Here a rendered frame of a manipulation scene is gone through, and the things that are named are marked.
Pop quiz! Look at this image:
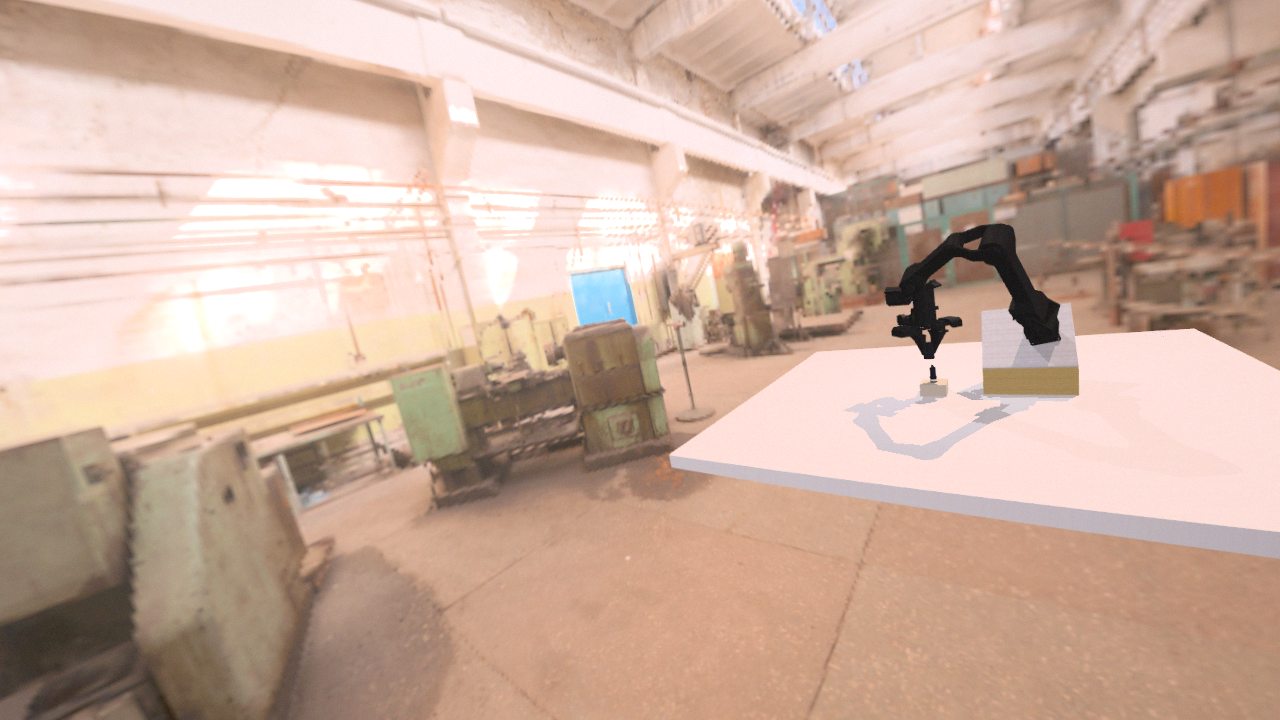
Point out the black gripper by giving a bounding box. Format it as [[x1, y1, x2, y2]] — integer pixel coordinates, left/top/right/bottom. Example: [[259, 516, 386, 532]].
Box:
[[891, 304, 963, 356]]

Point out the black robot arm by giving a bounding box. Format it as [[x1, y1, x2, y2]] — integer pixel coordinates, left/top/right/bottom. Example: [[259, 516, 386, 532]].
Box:
[[884, 224, 1061, 346]]

